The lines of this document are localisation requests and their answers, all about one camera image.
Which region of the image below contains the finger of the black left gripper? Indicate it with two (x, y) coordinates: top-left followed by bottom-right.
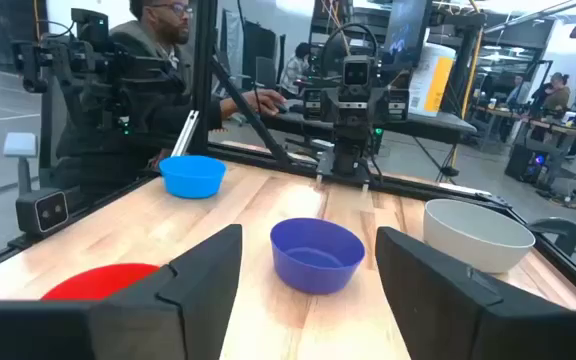
(367, 88), (389, 124)
(320, 88), (342, 124)

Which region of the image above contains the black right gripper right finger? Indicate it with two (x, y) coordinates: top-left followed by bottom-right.
(374, 226), (576, 360)

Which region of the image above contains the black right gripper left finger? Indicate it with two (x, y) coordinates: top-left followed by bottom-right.
(0, 223), (244, 360)

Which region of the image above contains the large white bowl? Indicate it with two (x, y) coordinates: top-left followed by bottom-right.
(422, 198), (537, 275)

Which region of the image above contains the red plastic bowl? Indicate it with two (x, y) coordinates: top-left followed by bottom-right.
(41, 262), (161, 301)

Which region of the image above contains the dark blue plastic bowl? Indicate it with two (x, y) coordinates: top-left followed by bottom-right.
(269, 217), (366, 295)

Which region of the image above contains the light blue plastic bowl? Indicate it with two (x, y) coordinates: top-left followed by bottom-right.
(158, 154), (228, 200)

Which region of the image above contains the person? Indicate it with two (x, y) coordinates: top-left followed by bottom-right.
(278, 42), (313, 100)
(541, 72), (573, 119)
(55, 0), (288, 201)
(506, 74), (533, 106)

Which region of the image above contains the white container with yellow label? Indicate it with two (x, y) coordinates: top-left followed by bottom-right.
(407, 42), (457, 119)

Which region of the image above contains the grey desk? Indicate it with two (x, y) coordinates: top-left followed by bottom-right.
(262, 107), (478, 146)

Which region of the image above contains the black computer monitor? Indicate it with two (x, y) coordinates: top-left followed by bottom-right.
(381, 0), (434, 69)

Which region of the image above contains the black chair armrest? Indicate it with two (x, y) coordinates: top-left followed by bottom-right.
(526, 217), (576, 257)

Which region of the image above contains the silver aluminium strut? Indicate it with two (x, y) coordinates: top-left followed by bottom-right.
(170, 109), (201, 159)

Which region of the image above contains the black computer tower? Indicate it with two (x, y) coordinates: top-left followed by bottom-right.
(504, 143), (549, 184)

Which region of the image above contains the long wooden table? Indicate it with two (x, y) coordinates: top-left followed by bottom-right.
(472, 104), (576, 144)

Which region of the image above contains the grey chair armrest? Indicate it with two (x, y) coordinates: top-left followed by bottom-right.
(2, 132), (38, 197)

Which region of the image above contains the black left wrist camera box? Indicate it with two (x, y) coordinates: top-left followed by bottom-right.
(341, 54), (372, 88)

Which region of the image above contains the black diagonal frame brace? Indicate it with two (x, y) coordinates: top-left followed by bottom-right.
(210, 54), (293, 169)

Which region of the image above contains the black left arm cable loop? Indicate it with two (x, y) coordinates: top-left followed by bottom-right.
(319, 21), (381, 76)

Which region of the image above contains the black table frame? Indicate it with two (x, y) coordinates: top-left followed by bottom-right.
(0, 142), (576, 307)

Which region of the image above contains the yellow hanging cable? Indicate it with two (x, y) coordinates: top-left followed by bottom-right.
(448, 27), (485, 171)

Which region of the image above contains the black vertical frame post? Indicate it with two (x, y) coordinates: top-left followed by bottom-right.
(190, 0), (219, 156)

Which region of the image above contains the black table-level camera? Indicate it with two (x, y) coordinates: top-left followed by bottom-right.
(15, 187), (70, 236)

